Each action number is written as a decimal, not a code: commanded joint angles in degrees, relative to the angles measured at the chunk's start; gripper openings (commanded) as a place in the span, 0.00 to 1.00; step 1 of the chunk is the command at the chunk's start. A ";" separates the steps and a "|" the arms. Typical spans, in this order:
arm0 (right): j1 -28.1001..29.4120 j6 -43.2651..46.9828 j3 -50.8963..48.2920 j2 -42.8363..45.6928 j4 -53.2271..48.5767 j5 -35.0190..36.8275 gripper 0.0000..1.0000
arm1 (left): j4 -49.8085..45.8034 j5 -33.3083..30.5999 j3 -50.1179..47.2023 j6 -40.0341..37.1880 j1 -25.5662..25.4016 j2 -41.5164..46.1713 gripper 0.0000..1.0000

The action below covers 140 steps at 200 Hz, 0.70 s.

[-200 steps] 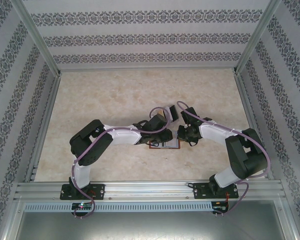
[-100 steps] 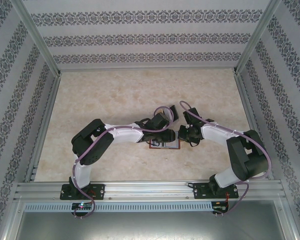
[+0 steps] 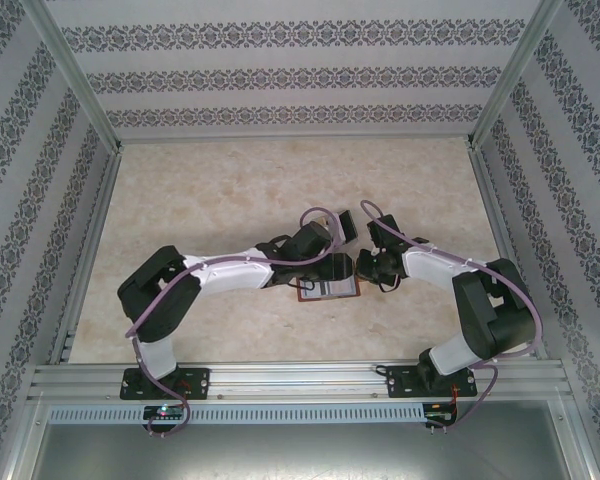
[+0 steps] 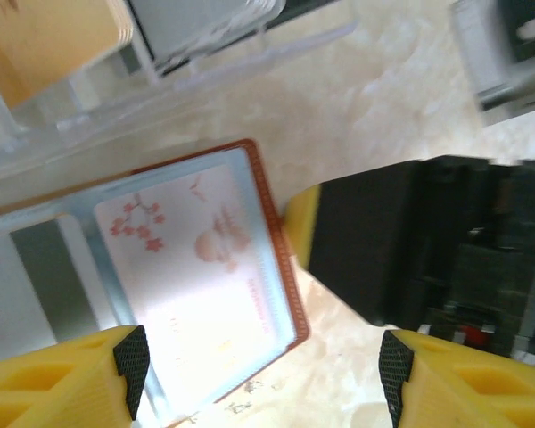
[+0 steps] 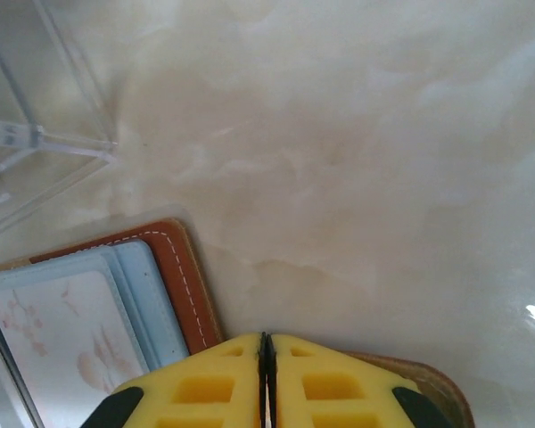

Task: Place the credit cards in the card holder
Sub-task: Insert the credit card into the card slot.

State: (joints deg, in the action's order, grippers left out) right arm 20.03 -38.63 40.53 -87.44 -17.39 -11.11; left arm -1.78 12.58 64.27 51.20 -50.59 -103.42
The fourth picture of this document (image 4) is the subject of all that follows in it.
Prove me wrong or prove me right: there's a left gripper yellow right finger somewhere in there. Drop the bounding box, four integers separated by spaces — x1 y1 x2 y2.
378 329 535 428

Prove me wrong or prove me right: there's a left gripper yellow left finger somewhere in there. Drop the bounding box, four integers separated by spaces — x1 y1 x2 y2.
0 324 151 428

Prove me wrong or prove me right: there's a white card with grey stripe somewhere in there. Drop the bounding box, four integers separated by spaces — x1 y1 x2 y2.
0 212 117 362

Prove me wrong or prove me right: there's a clear acrylic card box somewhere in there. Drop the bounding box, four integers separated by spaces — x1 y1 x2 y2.
0 0 362 188

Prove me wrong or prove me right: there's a tan card stack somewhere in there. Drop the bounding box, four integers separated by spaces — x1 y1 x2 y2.
0 0 135 111

